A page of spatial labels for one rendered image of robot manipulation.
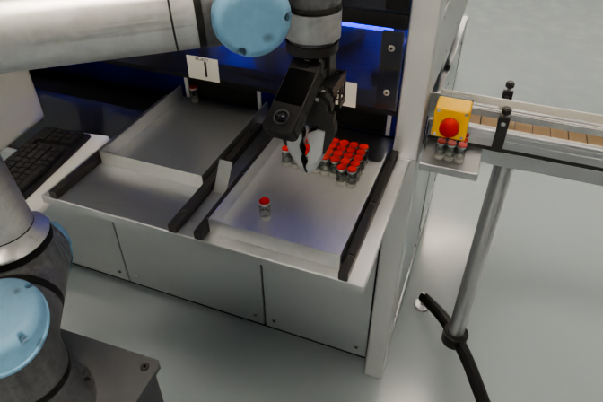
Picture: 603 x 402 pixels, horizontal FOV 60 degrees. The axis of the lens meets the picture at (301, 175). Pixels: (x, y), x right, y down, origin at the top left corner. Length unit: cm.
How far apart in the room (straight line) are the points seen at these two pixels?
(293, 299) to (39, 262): 98
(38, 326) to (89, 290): 144
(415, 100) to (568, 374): 122
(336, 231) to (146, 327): 117
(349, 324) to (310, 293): 16
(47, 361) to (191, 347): 116
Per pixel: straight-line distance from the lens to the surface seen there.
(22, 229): 85
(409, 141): 118
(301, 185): 111
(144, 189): 115
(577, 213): 270
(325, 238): 99
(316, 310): 168
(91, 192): 118
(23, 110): 160
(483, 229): 149
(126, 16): 51
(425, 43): 108
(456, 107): 113
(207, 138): 128
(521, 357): 203
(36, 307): 79
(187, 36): 52
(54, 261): 88
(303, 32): 68
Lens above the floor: 156
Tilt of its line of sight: 37 degrees down
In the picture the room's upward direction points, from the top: straight up
